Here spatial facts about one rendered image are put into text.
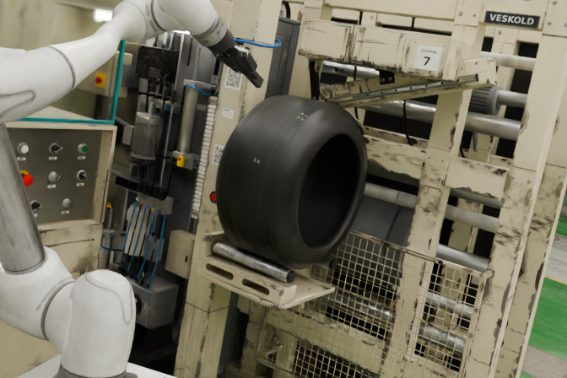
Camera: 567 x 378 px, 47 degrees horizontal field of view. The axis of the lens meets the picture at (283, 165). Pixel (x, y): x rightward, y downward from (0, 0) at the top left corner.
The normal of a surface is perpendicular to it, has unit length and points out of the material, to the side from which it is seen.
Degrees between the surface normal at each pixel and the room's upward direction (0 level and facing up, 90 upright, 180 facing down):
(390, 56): 90
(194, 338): 90
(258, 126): 51
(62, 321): 85
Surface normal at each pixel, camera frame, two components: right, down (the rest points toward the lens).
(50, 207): 0.80, 0.23
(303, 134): 0.33, -0.34
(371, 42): -0.57, 0.02
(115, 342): 0.61, 0.16
